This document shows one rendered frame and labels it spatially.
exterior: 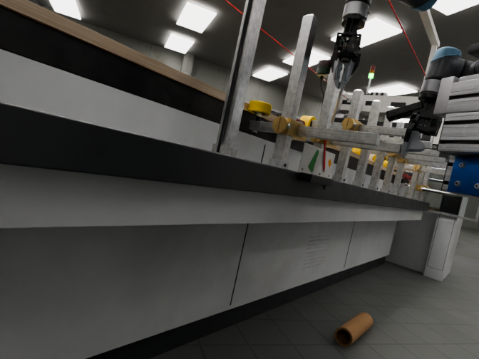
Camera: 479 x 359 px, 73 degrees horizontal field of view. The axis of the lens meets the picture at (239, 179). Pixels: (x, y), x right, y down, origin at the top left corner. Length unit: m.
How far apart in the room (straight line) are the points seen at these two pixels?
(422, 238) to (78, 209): 3.52
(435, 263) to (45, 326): 3.33
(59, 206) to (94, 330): 0.49
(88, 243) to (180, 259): 0.33
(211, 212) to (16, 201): 0.43
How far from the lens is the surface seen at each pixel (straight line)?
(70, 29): 0.81
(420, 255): 3.85
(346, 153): 1.46
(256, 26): 0.87
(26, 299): 0.89
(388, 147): 1.20
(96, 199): 0.63
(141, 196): 0.68
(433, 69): 1.24
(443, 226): 3.68
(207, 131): 1.05
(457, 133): 0.89
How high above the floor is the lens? 0.69
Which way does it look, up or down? 3 degrees down
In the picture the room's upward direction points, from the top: 12 degrees clockwise
